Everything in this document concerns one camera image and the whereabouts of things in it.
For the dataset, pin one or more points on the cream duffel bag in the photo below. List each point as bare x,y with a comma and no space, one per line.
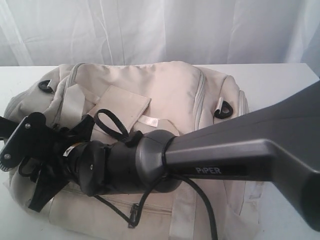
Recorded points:
173,96

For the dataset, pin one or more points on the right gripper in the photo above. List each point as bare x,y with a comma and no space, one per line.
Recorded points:
48,186

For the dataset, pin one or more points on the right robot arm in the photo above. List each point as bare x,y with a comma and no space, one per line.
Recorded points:
278,144

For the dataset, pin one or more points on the white backdrop curtain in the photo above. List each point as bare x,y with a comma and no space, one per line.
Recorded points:
131,32

